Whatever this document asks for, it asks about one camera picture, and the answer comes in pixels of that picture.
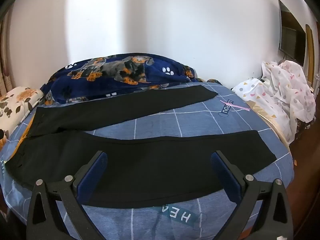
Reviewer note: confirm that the wooden door frame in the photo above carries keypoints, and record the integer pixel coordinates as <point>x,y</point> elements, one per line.
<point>310,55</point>

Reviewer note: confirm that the blue checked bed sheet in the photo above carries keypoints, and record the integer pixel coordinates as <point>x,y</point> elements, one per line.
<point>160,122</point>

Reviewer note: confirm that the navy dog print blanket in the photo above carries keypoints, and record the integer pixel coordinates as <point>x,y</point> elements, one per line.
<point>160,72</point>

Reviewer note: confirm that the white triangle print cloth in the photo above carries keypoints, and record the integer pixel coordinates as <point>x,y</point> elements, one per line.
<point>275,97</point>

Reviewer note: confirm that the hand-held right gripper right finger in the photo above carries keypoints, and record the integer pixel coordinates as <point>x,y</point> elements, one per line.
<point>225,177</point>

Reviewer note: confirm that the beige floral curtain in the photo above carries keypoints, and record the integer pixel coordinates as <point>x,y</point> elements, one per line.
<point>3,67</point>

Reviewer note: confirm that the wall mounted black television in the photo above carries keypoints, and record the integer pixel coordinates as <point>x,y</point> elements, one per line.
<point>290,37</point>

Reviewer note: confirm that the black pants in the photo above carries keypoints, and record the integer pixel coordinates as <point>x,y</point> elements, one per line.
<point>150,160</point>

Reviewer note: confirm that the white floral pillow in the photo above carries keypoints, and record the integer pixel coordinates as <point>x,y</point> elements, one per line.
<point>15,105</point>

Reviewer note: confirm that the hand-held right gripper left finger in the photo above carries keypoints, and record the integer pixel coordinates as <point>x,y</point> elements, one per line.
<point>92,177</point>

